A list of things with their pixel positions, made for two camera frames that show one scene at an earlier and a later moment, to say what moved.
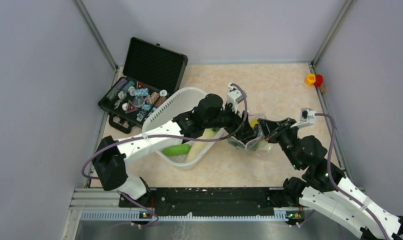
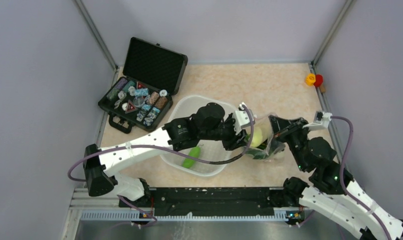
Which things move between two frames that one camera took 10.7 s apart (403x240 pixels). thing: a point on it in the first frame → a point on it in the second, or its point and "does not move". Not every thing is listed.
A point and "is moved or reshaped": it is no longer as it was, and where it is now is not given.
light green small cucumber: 176,150 is moved or reshaped
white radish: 197,147 is moved or reshaped
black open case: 151,72 does not move
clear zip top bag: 258,144 is moved or reshaped
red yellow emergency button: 314,79 does not move
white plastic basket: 188,151 → 211,150
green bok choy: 251,145 is moved or reshaped
